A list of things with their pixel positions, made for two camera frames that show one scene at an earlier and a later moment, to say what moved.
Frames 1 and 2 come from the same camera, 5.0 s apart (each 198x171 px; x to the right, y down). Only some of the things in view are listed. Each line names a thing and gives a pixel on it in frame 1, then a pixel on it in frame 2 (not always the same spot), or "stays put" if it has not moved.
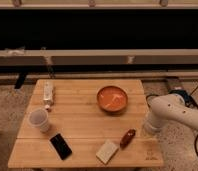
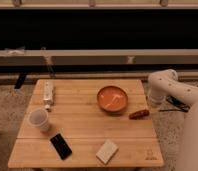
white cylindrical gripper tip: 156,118 to 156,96
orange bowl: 112,98 stays put
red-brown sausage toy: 127,138 to 139,115
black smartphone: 61,146 stays put
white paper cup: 38,118 stays put
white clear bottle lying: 48,92 stays put
